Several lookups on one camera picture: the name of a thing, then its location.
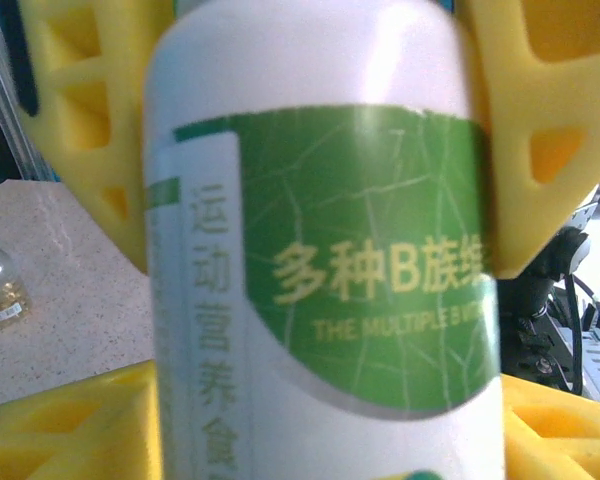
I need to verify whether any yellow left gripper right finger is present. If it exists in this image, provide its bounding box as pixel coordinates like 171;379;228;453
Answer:
499;373;600;480

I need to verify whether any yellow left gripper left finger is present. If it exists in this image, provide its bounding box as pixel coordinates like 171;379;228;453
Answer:
0;360;164;480

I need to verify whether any clear bottle with sticker lid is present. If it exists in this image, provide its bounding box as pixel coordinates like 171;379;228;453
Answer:
0;230;34;332

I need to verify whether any white bottle with green cap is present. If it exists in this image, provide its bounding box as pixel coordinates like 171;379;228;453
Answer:
142;0;507;480

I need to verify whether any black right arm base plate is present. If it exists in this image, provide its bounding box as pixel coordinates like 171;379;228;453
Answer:
499;324;584;397

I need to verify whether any black base cable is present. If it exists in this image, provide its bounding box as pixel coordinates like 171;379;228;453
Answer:
563;272;587;397

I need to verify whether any aluminium corner post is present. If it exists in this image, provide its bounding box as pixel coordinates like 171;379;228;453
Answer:
0;0;56;182

